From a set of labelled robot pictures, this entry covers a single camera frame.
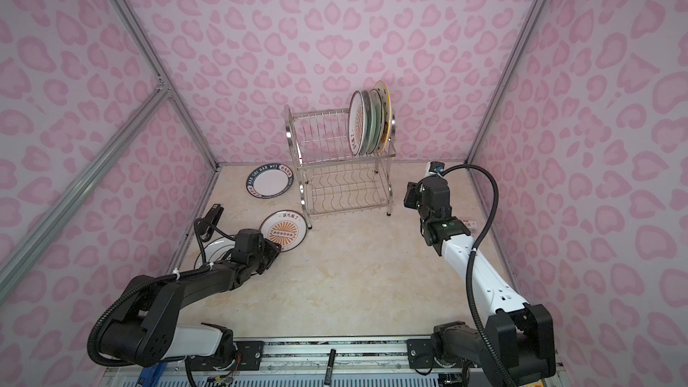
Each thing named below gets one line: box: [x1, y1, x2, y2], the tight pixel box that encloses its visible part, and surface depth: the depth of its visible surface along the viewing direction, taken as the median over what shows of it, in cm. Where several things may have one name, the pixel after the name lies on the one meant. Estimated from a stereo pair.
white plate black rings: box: [194, 236, 236, 270], surface depth 92 cm
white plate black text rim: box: [245, 163, 295, 199], surface depth 116 cm
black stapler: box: [197, 203, 225, 242], surface depth 103 cm
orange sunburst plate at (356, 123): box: [347, 90, 368, 157], surface depth 91 cm
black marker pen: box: [324, 348, 336, 386], surface depth 73 cm
